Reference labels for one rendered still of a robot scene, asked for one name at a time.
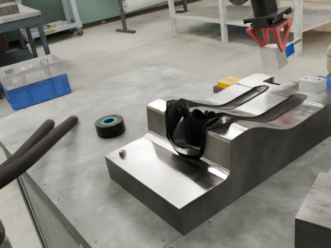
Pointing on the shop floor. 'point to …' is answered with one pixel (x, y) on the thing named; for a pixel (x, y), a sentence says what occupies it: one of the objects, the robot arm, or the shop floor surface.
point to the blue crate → (38, 92)
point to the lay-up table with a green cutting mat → (211, 14)
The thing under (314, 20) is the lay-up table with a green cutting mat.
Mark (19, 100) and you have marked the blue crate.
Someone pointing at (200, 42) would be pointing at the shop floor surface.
